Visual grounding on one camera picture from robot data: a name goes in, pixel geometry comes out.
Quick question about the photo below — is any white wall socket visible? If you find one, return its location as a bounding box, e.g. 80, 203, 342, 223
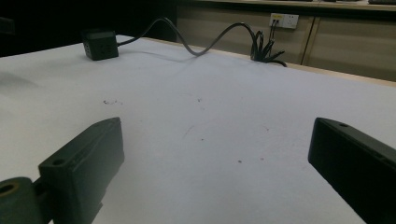
269, 12, 300, 30

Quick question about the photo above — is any black cube power socket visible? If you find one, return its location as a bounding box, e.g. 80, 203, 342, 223
80, 29, 120, 62

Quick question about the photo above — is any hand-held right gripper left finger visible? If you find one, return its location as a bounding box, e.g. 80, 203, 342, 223
37, 117, 125, 224

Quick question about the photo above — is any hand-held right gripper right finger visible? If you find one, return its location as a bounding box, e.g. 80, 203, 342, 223
307, 117, 396, 224

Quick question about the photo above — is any black power cable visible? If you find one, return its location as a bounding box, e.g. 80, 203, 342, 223
117, 17, 288, 68

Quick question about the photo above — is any beige cabinet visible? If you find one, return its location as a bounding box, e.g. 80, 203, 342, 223
176, 0, 396, 83

